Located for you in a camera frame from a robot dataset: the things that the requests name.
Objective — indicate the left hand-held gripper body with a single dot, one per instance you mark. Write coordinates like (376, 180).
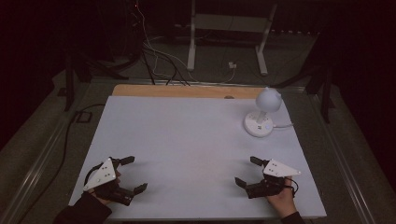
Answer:
(102, 175)

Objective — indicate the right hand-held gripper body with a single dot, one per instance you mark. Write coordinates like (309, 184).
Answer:
(274, 177)

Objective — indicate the person's left hand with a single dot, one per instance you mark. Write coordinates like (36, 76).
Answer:
(104, 199)

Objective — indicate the person's right hand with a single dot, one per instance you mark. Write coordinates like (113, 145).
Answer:
(283, 200)

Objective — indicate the white round desk lamp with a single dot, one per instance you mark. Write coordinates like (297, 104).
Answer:
(264, 112)

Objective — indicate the white table mat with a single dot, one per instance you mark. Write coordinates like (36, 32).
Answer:
(186, 149)

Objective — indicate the black square floor box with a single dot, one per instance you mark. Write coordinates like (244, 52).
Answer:
(83, 117)

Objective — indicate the black metal stand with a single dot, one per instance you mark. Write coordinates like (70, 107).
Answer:
(325, 90)
(70, 81)

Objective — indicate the white plug adapter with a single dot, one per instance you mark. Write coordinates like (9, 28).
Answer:
(232, 65)

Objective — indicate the white metal stand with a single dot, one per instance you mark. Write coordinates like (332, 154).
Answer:
(230, 23)

